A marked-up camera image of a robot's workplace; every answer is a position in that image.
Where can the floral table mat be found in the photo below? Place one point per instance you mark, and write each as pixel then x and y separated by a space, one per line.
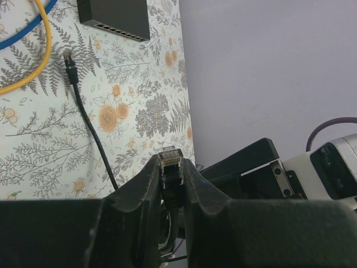
pixel 135 95

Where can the black network switch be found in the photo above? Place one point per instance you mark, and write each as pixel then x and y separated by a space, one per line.
pixel 127 18

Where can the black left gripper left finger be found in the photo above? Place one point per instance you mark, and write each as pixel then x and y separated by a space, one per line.
pixel 120 230

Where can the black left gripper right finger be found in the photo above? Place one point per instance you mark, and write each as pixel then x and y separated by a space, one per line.
pixel 225 232

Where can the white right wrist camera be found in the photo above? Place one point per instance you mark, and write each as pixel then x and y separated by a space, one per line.
pixel 329 172

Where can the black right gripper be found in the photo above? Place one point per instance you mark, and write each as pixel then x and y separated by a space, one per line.
pixel 255 172

